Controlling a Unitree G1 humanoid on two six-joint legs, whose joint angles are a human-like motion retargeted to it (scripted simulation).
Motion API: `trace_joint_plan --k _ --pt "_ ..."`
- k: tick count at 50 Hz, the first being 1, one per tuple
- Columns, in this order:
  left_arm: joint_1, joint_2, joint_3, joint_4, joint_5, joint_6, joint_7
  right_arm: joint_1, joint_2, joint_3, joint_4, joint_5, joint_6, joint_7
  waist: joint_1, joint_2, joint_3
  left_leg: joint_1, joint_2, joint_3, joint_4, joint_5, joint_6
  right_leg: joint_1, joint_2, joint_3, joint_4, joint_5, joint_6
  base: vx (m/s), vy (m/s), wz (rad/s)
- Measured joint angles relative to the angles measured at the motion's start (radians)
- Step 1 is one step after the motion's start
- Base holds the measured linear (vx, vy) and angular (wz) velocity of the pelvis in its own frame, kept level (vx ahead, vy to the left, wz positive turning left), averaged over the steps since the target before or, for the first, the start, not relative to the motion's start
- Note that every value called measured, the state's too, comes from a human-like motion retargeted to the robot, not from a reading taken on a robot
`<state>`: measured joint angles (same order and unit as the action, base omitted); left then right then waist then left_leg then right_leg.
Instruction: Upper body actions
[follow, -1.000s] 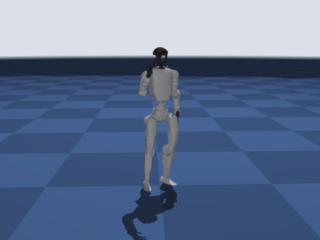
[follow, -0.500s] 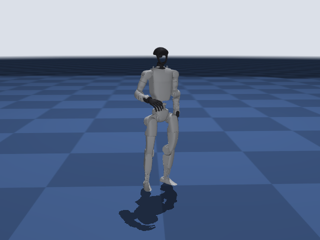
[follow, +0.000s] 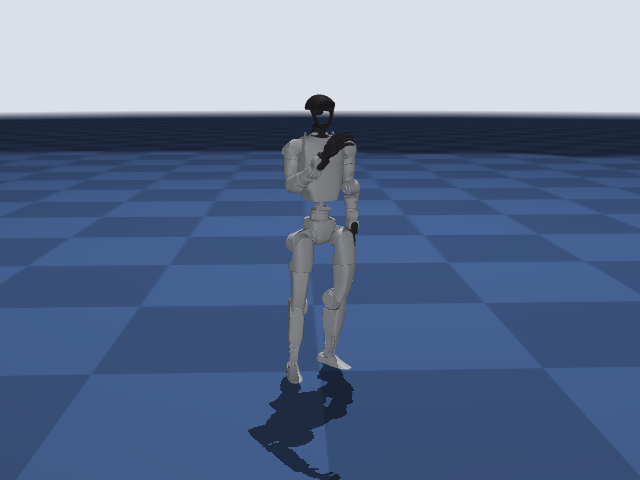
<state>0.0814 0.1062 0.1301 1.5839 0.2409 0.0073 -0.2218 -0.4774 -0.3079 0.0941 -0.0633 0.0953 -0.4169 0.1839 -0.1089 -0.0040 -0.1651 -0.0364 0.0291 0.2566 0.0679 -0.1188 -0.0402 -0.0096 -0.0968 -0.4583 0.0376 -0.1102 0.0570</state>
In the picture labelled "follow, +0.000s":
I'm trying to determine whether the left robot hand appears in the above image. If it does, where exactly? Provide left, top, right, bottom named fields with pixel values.
left=348, top=222, right=358, bottom=243

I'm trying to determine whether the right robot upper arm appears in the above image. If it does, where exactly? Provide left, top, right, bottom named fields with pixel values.
left=282, top=139, right=304, bottom=194

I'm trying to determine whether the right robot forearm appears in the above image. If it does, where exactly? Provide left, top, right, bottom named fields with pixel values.
left=285, top=156, right=326, bottom=190

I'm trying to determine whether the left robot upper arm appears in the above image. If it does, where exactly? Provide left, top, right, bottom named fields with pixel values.
left=341, top=141, right=360, bottom=195

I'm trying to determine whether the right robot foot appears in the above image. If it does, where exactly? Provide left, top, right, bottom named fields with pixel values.
left=286, top=362, right=303, bottom=383

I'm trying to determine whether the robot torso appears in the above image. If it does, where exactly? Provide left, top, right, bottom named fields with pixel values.
left=298, top=132, right=344, bottom=245

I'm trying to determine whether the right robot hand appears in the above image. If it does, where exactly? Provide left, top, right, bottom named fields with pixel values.
left=316, top=131, right=354, bottom=171

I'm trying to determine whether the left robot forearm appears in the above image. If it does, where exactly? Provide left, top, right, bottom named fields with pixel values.
left=344, top=184, right=360, bottom=230

